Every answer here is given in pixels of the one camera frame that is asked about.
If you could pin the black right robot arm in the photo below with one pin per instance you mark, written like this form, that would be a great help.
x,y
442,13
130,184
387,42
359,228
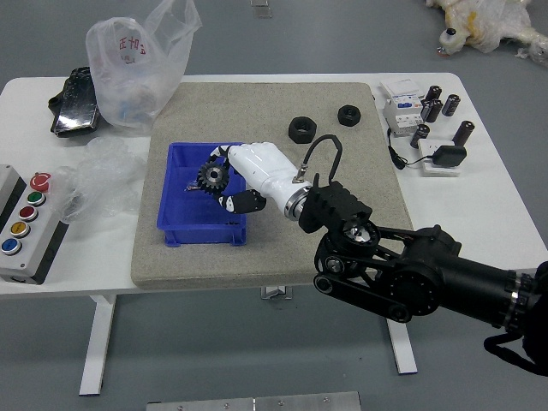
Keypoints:
x,y
428,274

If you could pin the small black nut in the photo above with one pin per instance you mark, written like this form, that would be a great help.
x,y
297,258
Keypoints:
x,y
349,114

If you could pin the white table leg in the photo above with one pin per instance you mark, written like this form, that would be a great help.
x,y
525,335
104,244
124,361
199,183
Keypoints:
x,y
404,347
96,342

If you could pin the metal bracket under table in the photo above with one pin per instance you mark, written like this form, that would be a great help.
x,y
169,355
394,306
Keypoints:
x,y
277,292

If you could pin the black cylindrical capacitor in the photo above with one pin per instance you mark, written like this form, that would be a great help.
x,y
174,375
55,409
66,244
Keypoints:
x,y
420,135
463,132
451,105
431,110
433,93

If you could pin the blue plastic box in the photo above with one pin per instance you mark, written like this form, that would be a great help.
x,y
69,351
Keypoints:
x,y
188,214

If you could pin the black metal gear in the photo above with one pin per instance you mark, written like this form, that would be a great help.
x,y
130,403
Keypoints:
x,y
212,177

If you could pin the blue push button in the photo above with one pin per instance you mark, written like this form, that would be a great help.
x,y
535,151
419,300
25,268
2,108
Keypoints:
x,y
10,246

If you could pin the white power socket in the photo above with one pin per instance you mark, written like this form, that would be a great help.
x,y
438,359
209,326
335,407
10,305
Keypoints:
x,y
428,167

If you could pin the black power adapter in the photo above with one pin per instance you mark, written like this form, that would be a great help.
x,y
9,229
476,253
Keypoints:
x,y
448,155

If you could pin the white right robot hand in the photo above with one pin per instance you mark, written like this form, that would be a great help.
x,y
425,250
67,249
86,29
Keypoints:
x,y
261,167

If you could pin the big black nut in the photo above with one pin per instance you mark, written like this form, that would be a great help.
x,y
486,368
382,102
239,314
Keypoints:
x,y
302,128

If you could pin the yellow push button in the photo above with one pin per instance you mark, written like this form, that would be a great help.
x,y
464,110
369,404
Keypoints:
x,y
19,228

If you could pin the red push button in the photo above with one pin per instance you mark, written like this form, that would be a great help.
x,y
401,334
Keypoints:
x,y
28,212

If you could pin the plush toy in plastic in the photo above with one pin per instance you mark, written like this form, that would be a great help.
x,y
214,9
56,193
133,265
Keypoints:
x,y
484,21

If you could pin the black plastic package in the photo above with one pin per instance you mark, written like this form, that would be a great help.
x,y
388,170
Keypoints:
x,y
75,107

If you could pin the small white carton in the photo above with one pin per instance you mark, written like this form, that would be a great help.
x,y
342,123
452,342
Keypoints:
x,y
401,87

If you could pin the green push button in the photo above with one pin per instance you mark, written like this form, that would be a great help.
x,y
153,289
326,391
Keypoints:
x,y
35,198

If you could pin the grey button control box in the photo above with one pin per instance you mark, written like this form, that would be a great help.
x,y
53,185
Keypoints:
x,y
38,244

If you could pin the large grey metal plate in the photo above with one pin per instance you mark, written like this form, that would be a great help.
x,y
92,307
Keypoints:
x,y
252,403

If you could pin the red emergency stop button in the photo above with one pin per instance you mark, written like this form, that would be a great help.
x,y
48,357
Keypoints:
x,y
40,180

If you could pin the small metal floor plate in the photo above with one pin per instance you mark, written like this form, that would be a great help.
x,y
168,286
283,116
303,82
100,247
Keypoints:
x,y
261,8

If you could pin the white circuit breaker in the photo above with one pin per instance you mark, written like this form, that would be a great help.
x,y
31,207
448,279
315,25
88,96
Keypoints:
x,y
398,115

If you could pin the white plastic bag red print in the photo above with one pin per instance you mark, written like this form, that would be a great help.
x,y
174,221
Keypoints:
x,y
128,77

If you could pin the grey-brown mat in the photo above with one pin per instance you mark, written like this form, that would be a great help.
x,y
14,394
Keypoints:
x,y
257,107

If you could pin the small metal part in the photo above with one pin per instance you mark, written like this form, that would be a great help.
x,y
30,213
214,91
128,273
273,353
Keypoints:
x,y
191,186

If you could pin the crumpled clear plastic wrap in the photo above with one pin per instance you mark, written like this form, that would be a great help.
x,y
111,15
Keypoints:
x,y
107,171

